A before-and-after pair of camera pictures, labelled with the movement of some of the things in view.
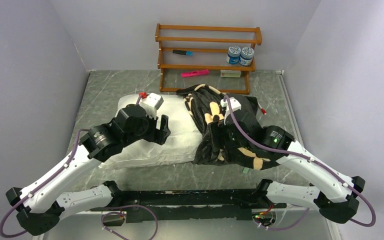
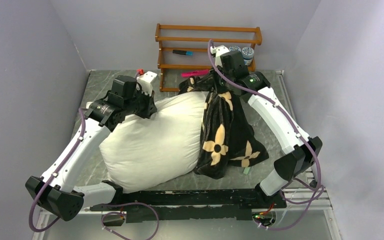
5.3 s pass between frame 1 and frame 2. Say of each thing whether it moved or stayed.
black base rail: stayed
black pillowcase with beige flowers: moved
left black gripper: moved
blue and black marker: stayed
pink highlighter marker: stayed
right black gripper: moved
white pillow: moved
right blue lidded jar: stayed
